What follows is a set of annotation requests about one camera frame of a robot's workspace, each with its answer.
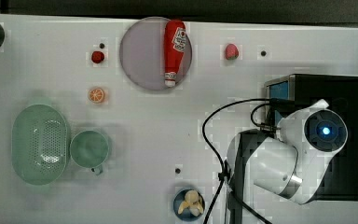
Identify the grey round plate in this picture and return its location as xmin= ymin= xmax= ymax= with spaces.
xmin=119 ymin=17 xmax=192 ymax=91

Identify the peeled banana toy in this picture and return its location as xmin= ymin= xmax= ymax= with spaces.
xmin=177 ymin=190 xmax=204 ymax=217

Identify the green perforated colander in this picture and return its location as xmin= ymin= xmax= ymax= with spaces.
xmin=11 ymin=105 xmax=69 ymax=186

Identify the blue bowl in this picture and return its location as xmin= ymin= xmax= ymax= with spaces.
xmin=172 ymin=189 xmax=205 ymax=222

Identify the blue oven door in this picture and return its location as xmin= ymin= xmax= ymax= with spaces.
xmin=266 ymin=81 xmax=289 ymax=125

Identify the strawberry toy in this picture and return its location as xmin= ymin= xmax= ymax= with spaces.
xmin=225 ymin=44 xmax=239 ymax=60

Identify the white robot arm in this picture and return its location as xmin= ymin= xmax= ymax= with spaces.
xmin=225 ymin=99 xmax=348 ymax=224

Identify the black toaster oven body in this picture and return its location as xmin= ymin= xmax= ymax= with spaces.
xmin=288 ymin=74 xmax=358 ymax=202

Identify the orange slice toy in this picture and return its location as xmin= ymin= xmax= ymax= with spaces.
xmin=88 ymin=88 xmax=105 ymax=104

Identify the small red toy fruit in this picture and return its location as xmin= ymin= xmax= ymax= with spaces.
xmin=91 ymin=51 xmax=104 ymax=63

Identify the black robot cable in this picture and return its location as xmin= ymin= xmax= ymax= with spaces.
xmin=201 ymin=98 xmax=274 ymax=224

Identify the red ketchup bottle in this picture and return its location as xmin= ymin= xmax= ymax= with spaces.
xmin=163 ymin=20 xmax=186 ymax=88

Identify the green cup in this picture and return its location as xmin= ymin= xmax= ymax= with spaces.
xmin=70 ymin=130 xmax=110 ymax=175

